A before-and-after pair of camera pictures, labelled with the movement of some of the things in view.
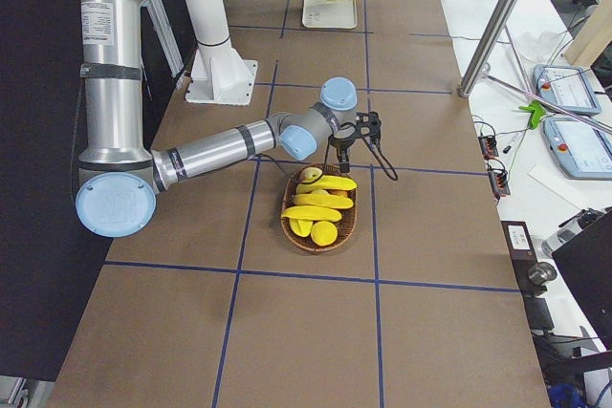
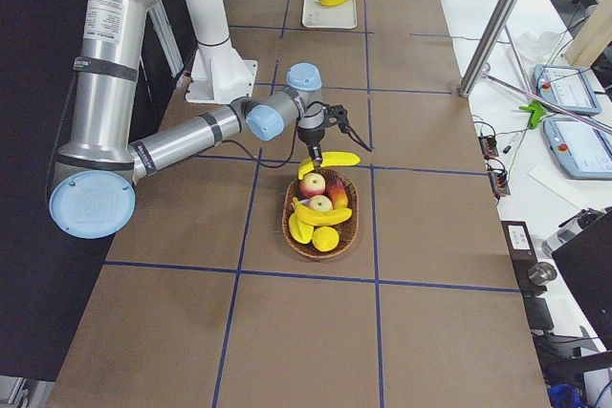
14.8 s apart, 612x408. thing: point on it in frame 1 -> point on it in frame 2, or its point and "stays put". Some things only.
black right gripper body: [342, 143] -> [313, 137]
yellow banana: [312, 212] -> [330, 159]
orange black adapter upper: [489, 146] stays put
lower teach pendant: [579, 149] stays put
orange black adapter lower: [499, 182] stays put
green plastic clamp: [537, 112] stays put
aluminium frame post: [497, 24] stays put
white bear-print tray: [322, 12] stays put
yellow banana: [322, 201] -> [317, 219]
